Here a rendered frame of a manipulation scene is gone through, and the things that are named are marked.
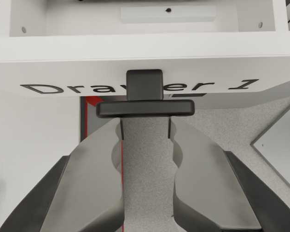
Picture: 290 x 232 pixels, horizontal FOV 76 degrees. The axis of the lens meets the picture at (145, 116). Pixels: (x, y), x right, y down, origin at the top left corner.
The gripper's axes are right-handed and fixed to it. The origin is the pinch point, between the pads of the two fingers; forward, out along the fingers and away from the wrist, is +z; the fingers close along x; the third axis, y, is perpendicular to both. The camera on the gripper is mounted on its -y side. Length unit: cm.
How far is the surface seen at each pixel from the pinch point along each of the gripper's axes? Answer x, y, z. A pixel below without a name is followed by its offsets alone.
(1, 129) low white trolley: -21.8, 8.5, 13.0
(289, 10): 15.6, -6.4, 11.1
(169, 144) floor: 14, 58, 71
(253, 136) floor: 61, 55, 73
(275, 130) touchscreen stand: 71, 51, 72
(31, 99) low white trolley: -17.4, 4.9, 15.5
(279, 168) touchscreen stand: 72, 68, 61
